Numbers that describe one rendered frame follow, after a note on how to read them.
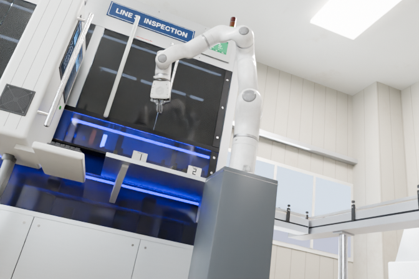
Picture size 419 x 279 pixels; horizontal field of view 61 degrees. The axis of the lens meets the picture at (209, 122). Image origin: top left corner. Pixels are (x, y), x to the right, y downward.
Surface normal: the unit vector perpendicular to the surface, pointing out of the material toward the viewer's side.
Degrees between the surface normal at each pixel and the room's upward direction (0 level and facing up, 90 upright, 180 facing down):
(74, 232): 90
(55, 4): 90
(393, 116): 90
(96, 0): 90
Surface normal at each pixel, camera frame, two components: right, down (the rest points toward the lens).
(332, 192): 0.33, -0.36
